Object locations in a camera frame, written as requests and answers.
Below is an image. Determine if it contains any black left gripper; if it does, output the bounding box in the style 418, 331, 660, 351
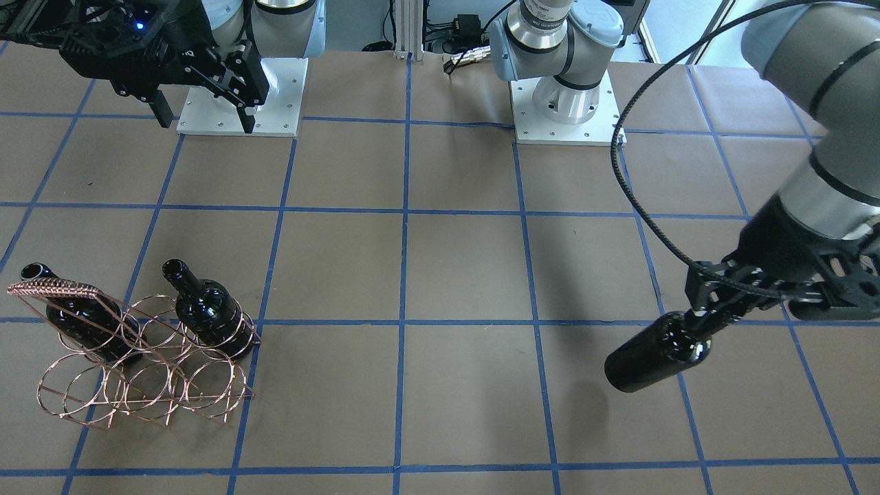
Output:
691, 195, 879, 338

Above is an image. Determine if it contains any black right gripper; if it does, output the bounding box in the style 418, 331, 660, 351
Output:
59, 1, 270, 134

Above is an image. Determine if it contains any dark glass wine bottle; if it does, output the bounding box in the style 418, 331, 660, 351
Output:
604, 312, 716, 393

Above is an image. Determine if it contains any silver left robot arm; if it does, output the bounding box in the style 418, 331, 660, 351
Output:
488, 1, 878, 336

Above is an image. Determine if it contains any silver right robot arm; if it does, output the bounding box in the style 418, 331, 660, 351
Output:
58, 1, 325, 134

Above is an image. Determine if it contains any dark bottle in basket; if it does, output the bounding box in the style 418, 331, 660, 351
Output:
46, 297, 144, 366
162, 258, 254, 360

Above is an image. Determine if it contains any black power adapter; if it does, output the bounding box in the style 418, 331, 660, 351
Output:
452, 14, 482, 42

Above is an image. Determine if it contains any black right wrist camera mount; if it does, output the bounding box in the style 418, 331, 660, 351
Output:
1, 1, 179, 56

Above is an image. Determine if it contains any aluminium frame post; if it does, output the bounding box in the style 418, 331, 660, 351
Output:
392, 0, 425, 65

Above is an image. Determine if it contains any copper wire wine basket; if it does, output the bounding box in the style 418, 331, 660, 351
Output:
7, 279, 254, 429

